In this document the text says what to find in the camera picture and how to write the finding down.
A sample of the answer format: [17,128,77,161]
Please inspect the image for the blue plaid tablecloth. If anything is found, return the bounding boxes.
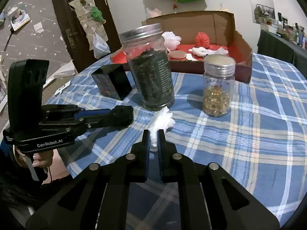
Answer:
[46,54,306,229]

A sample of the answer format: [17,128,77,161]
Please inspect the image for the dark patterned tin box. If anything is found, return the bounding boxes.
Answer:
[92,64,132,101]

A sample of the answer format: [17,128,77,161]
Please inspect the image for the black fuzzy scrunchie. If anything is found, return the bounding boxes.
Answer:
[108,105,134,128]

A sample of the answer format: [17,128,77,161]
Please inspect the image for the white gauze pad packet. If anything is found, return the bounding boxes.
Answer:
[209,47,229,56]

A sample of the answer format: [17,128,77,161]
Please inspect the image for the cardboard box red interior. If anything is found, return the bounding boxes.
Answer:
[110,10,253,84]

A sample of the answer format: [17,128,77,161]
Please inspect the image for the dark wooden door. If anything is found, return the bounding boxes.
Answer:
[52,0,121,72]

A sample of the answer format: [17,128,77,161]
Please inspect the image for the beige hanging organizer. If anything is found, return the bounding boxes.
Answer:
[69,0,108,50]

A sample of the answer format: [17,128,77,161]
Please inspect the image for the small jar gold beads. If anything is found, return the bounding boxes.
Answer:
[202,54,236,117]

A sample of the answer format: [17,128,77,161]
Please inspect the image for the dark cloth side table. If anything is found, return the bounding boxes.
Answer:
[257,30,307,77]

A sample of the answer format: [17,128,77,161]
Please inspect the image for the red mesh bath pouf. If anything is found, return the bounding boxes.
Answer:
[195,32,210,49]

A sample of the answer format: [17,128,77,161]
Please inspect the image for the white mesh bath pouf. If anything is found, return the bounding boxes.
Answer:
[162,32,182,52]

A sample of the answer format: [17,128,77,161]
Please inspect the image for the person left hand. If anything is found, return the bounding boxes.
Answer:
[13,146,54,168]

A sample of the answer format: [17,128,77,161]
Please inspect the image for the white device on table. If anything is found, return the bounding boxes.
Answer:
[54,81,71,96]

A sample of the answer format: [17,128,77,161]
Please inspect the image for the pink pig plush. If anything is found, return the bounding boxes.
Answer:
[145,8,162,19]

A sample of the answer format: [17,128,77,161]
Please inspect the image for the green plush on door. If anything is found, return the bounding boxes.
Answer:
[91,6,106,24]

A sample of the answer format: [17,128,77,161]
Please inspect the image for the white cloth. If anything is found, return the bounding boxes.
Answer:
[148,106,175,152]

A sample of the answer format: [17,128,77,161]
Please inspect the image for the white fluffy star clip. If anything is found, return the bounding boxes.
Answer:
[188,47,210,57]

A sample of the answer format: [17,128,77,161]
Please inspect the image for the plastic bag on door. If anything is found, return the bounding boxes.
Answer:
[93,33,111,59]

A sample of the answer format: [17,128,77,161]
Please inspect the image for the wall mirror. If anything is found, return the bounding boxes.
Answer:
[250,0,276,24]

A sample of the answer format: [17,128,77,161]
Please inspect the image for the round beige powder puff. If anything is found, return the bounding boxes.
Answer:
[168,50,187,60]

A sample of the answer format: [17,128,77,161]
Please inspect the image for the large glass jar dark contents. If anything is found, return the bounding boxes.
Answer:
[119,23,174,111]

